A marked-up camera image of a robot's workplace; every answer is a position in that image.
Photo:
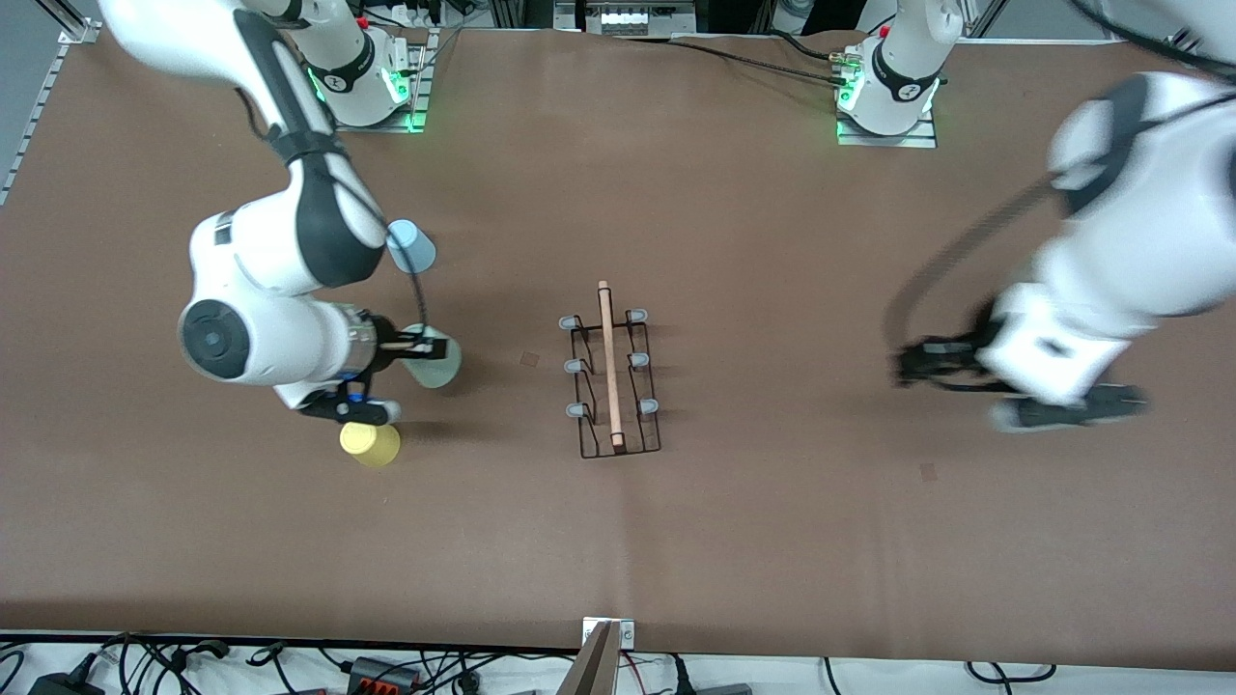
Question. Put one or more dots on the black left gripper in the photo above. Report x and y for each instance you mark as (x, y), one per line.
(958, 361)

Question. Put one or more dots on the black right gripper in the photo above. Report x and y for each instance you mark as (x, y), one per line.
(384, 349)

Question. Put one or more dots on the pale green plastic cup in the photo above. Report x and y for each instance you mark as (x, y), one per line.
(439, 372)

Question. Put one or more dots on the yellow plastic cup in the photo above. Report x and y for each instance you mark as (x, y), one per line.
(372, 446)

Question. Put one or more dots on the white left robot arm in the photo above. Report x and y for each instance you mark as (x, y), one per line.
(1139, 241)

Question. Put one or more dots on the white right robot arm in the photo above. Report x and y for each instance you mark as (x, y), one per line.
(251, 338)

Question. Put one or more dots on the light blue plastic cup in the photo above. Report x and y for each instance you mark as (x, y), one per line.
(417, 251)

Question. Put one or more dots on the black box with orange clips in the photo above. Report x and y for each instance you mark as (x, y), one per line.
(381, 673)

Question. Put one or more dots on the white power strip with plugs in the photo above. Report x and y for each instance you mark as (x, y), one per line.
(410, 12)

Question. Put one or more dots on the grey wedge shaped bar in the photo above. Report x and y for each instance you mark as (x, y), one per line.
(591, 666)

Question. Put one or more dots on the white socket block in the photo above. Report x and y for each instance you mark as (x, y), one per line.
(623, 19)

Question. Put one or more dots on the black power adapter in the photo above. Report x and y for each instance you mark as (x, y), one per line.
(63, 685)

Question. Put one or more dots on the left arm aluminium base plate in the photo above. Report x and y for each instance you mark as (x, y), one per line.
(888, 140)

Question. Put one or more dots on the right arm aluminium base plate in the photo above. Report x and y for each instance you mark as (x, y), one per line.
(417, 87)

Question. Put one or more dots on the small metal table bracket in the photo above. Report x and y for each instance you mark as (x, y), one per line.
(591, 629)

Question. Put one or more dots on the dark aluminium frame post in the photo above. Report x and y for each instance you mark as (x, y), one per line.
(521, 12)

